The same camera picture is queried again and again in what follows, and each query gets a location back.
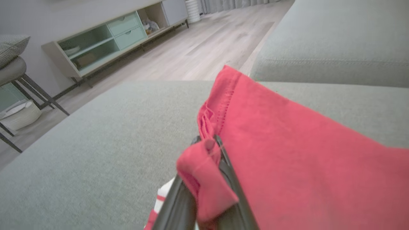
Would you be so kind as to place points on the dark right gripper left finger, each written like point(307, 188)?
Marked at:
point(175, 210)

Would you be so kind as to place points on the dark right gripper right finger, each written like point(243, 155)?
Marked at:
point(233, 182)

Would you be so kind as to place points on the red jersey with white sleeves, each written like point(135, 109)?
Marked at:
point(287, 159)

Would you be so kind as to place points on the yellow and grey sofa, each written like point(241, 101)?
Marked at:
point(80, 159)

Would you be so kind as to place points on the white ribbed plant pot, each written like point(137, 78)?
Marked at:
point(192, 11)

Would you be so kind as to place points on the grey sofa seat cushion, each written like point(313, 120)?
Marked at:
point(335, 38)

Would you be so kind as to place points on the clutter of toys in cabinet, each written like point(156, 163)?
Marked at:
point(150, 26)

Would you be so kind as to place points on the grey pleated curtain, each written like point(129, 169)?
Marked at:
point(223, 4)

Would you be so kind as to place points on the white woven basket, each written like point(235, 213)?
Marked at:
point(20, 116)

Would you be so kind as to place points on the low mint beige TV cabinet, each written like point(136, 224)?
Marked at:
point(127, 32)

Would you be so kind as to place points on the grey stool with black legs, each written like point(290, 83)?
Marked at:
point(12, 70)

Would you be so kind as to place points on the checked black white pillow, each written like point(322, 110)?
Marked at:
point(11, 49)

